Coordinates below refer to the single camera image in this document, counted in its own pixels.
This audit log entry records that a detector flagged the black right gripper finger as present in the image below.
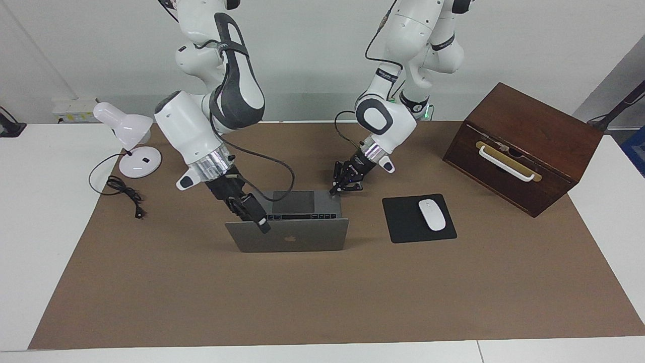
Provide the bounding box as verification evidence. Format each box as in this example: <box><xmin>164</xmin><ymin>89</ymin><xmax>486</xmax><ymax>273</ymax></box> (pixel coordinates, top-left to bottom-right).
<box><xmin>240</xmin><ymin>194</ymin><xmax>272</xmax><ymax>234</ymax></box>
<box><xmin>226</xmin><ymin>199</ymin><xmax>253</xmax><ymax>223</ymax></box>

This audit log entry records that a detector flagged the silver grey laptop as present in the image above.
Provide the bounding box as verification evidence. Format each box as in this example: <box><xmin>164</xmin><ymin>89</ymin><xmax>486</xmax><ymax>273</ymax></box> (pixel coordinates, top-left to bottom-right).
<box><xmin>225</xmin><ymin>190</ymin><xmax>350</xmax><ymax>253</ymax></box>

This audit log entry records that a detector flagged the black mouse pad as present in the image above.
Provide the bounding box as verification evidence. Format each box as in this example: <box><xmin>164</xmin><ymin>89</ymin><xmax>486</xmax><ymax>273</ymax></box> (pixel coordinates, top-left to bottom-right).
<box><xmin>382</xmin><ymin>194</ymin><xmax>458</xmax><ymax>244</ymax></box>

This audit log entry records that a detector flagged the white computer mouse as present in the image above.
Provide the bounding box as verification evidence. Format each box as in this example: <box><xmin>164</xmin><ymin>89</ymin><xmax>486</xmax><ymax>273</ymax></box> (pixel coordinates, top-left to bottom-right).
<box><xmin>418</xmin><ymin>199</ymin><xmax>447</xmax><ymax>232</ymax></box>

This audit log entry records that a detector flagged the brown table mat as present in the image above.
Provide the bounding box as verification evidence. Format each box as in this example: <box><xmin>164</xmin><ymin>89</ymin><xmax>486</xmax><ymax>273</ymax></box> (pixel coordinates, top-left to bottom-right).
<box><xmin>28</xmin><ymin>120</ymin><xmax>645</xmax><ymax>350</ymax></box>

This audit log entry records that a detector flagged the white desk lamp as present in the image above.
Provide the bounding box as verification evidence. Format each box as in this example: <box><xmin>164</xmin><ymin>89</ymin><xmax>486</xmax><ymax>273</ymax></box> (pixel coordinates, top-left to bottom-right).
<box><xmin>93</xmin><ymin>102</ymin><xmax>163</xmax><ymax>179</ymax></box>

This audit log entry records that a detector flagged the brass plate on box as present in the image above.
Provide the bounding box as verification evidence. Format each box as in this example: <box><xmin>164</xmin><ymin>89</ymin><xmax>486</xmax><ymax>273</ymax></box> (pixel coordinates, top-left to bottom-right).
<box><xmin>475</xmin><ymin>141</ymin><xmax>543</xmax><ymax>183</ymax></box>

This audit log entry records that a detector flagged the dark brown wooden box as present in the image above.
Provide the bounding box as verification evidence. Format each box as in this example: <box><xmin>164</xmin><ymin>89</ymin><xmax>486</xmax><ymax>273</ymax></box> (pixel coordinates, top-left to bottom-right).
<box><xmin>442</xmin><ymin>82</ymin><xmax>604</xmax><ymax>218</ymax></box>

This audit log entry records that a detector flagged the black clamp at table edge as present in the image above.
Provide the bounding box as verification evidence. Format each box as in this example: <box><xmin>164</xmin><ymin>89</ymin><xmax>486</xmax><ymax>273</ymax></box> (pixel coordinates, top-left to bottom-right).
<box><xmin>0</xmin><ymin>107</ymin><xmax>27</xmax><ymax>138</ymax></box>

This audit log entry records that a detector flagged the black stand pole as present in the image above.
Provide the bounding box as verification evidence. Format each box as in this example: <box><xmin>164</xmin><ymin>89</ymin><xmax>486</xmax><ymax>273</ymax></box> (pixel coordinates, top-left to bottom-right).
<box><xmin>587</xmin><ymin>80</ymin><xmax>645</xmax><ymax>133</ymax></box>

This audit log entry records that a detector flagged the blue bin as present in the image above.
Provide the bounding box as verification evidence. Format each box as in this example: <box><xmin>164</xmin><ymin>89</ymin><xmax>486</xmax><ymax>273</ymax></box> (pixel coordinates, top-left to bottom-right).
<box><xmin>621</xmin><ymin>126</ymin><xmax>645</xmax><ymax>178</ymax></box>

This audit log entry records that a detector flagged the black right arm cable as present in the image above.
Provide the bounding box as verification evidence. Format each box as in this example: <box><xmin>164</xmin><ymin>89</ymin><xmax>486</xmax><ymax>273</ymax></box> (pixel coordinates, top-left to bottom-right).
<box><xmin>216</xmin><ymin>135</ymin><xmax>296</xmax><ymax>203</ymax></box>

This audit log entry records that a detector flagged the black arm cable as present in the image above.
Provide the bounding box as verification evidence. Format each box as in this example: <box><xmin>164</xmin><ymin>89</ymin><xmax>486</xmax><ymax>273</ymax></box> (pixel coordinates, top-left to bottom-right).
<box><xmin>216</xmin><ymin>135</ymin><xmax>296</xmax><ymax>203</ymax></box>
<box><xmin>335</xmin><ymin>0</ymin><xmax>404</xmax><ymax>153</ymax></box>

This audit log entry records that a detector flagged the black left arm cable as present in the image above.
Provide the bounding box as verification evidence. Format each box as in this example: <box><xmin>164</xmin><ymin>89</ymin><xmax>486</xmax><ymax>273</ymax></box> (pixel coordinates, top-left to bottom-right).
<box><xmin>335</xmin><ymin>0</ymin><xmax>404</xmax><ymax>153</ymax></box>

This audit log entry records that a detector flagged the black lamp power cable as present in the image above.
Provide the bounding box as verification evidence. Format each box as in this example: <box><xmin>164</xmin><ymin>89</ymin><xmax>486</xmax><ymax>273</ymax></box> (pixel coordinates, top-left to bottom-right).
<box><xmin>89</xmin><ymin>153</ymin><xmax>146</xmax><ymax>220</ymax></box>

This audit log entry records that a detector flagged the white box handle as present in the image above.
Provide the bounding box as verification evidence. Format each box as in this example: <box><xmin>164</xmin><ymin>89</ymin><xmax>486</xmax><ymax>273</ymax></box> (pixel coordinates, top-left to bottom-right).
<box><xmin>478</xmin><ymin>145</ymin><xmax>536</xmax><ymax>182</ymax></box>

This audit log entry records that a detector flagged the white wall power strip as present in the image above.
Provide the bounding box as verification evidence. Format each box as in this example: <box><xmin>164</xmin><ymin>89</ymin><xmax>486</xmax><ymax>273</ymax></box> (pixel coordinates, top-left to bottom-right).
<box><xmin>52</xmin><ymin>99</ymin><xmax>97</xmax><ymax>124</ymax></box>

